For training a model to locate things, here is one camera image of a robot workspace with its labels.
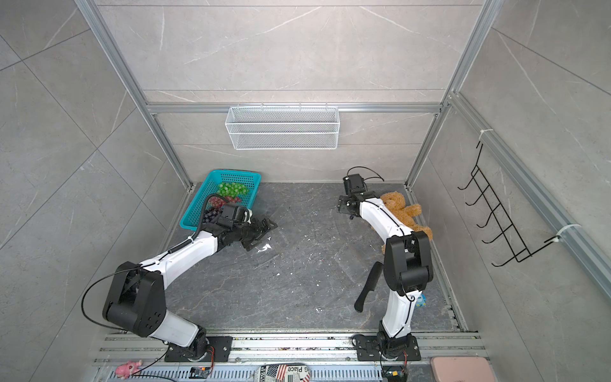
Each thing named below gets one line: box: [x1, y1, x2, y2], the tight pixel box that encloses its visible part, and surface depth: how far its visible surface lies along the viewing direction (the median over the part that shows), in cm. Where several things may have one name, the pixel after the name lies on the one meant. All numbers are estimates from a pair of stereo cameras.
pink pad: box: [430, 356, 496, 382], surface depth 71 cm
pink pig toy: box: [114, 359, 143, 380], surface depth 70 cm
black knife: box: [354, 261, 384, 313], surface depth 88 cm
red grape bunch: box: [208, 195, 233, 211], surface depth 110 cm
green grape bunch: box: [217, 182, 250, 199], surface depth 113 cm
